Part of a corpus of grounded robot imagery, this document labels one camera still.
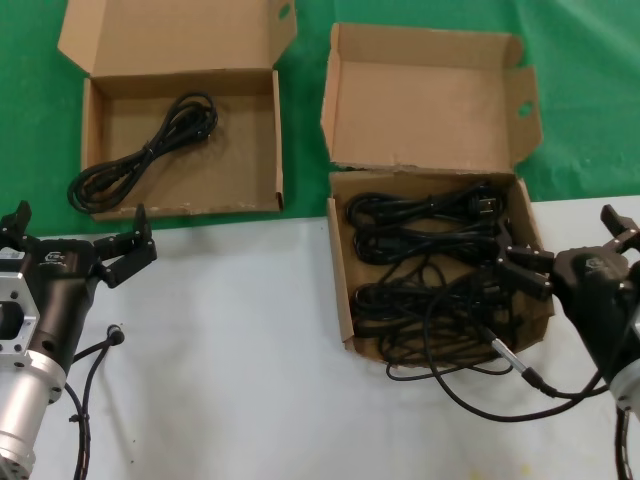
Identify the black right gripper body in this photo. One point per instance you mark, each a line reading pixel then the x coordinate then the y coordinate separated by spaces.
pixel 600 305

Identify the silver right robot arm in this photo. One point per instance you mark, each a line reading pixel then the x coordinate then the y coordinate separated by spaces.
pixel 629 392

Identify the cardboard box with round-holed lid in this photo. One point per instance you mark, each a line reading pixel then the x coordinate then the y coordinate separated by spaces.
pixel 225 140

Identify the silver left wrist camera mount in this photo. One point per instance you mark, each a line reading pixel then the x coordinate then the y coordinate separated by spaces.
pixel 15 300

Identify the green cloth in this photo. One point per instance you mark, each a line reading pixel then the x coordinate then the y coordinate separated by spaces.
pixel 30 125

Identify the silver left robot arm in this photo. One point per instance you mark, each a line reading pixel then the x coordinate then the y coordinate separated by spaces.
pixel 22 405

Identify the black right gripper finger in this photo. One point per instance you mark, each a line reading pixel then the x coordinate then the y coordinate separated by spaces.
pixel 622 232
pixel 527 270

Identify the cardboard box with torn lid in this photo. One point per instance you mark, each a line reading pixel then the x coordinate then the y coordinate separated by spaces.
pixel 415 100

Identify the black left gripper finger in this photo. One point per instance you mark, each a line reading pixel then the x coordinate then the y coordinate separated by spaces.
pixel 132 252
pixel 12 227

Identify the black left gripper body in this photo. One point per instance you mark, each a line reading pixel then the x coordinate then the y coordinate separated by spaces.
pixel 62 285

